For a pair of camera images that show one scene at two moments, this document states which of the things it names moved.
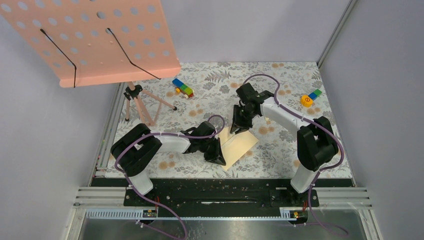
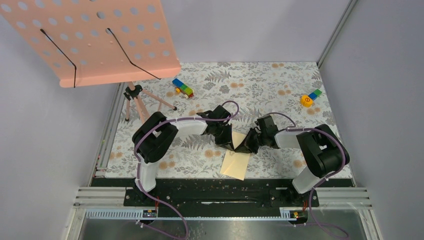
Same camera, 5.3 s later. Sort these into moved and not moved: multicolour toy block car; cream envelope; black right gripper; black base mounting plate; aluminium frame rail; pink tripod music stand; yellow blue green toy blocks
Moved: black right gripper; cream envelope
Not moved: multicolour toy block car; aluminium frame rail; black base mounting plate; pink tripod music stand; yellow blue green toy blocks
